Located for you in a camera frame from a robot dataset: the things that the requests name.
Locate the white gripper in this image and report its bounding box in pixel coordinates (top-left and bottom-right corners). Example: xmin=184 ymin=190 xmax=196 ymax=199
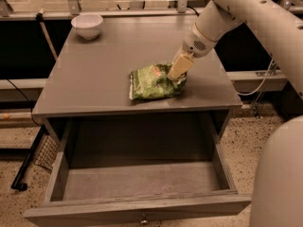
xmin=168 ymin=24 xmax=217 ymax=80

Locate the green jalapeno chip bag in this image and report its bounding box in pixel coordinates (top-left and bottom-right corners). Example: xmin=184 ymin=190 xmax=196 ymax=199
xmin=129 ymin=63 xmax=187 ymax=100

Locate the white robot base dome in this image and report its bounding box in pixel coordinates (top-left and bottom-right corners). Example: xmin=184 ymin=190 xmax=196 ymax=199
xmin=249 ymin=116 xmax=303 ymax=227

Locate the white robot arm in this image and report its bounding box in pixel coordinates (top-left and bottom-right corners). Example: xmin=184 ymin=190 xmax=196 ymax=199
xmin=169 ymin=0 xmax=303 ymax=95

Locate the grey open top drawer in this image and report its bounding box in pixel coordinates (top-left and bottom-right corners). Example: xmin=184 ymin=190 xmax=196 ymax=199
xmin=24 ymin=113 xmax=251 ymax=227

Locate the grey wooden cabinet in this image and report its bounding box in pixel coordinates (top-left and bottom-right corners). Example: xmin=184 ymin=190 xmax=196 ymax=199
xmin=32 ymin=15 xmax=241 ymax=137

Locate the white ceramic bowl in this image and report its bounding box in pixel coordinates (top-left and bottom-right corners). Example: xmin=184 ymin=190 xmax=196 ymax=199
xmin=71 ymin=14 xmax=103 ymax=40

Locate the wooden stick with black tip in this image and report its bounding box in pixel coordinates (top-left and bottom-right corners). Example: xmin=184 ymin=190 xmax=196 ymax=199
xmin=36 ymin=9 xmax=58 ymax=60

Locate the black metal stand leg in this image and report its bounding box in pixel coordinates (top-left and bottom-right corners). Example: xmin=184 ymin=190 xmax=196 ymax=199
xmin=10 ymin=126 xmax=45 ymax=191

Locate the white cable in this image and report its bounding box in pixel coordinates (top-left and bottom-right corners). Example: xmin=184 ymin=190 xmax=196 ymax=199
xmin=236 ymin=59 xmax=276 ymax=96

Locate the metal guard rail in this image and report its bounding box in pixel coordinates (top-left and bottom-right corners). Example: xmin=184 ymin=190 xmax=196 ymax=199
xmin=0 ymin=0 xmax=303 ymax=21

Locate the black cable on left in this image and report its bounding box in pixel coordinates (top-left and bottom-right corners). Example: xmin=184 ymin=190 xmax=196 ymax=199
xmin=6 ymin=79 xmax=41 ymax=126

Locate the wire mesh basket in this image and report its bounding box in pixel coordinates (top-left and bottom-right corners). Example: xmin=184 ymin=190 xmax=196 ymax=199
xmin=34 ymin=135 xmax=58 ymax=171

